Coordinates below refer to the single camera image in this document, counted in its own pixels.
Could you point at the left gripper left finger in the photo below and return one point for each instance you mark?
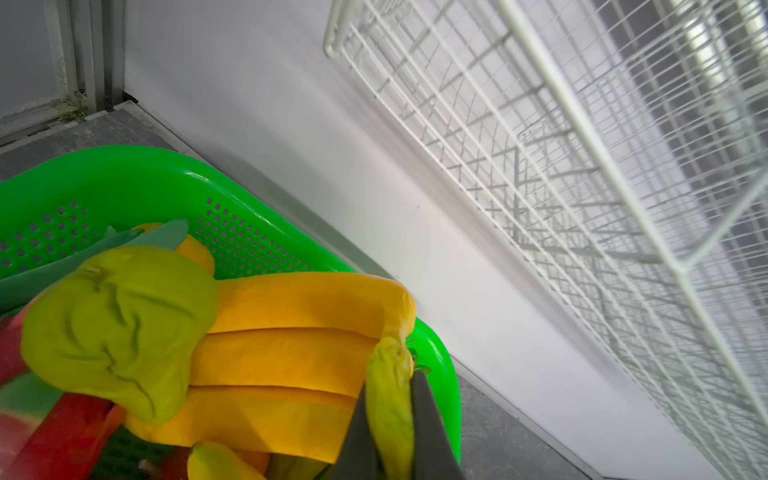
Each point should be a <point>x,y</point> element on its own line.
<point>358,458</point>

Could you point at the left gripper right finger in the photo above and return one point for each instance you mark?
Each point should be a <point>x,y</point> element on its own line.
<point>434,458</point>

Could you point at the yellow banana bunch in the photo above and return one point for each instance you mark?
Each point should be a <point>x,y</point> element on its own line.
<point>286,361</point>

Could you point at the green yellow pear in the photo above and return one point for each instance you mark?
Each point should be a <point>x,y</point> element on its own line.
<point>123,327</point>

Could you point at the pink dragon fruit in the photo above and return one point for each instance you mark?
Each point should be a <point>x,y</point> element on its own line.
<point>47,433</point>

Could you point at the white wire shelf rack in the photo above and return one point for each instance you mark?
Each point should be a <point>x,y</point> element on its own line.
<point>621,148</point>

